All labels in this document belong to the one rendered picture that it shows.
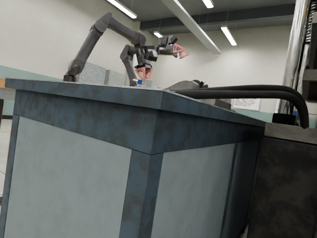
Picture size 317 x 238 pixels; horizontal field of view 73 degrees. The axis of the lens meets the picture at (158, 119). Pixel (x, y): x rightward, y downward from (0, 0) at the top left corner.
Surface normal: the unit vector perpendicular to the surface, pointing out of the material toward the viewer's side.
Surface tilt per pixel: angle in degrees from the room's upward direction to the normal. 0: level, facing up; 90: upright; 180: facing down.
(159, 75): 90
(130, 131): 90
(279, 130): 90
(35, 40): 90
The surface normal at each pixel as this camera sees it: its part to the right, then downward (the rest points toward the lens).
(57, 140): -0.56, -0.06
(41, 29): 0.84, 0.15
